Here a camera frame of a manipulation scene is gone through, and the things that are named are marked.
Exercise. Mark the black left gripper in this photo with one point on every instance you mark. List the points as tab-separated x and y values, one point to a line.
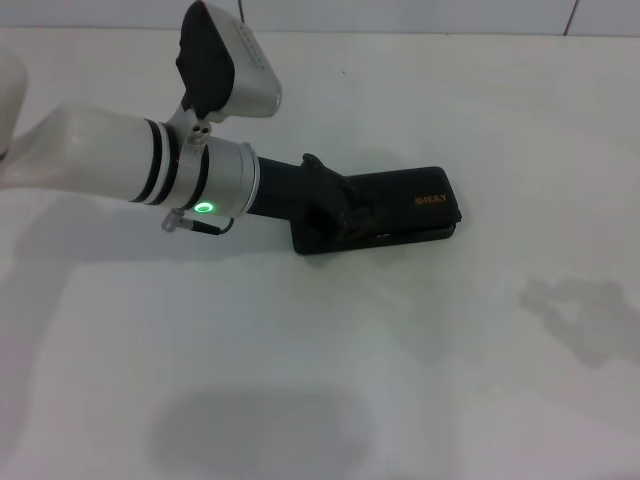
310	195

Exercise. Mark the black glasses case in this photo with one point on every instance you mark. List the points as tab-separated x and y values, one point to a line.
415	210

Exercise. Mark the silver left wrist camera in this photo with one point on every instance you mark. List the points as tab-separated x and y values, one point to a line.
230	65

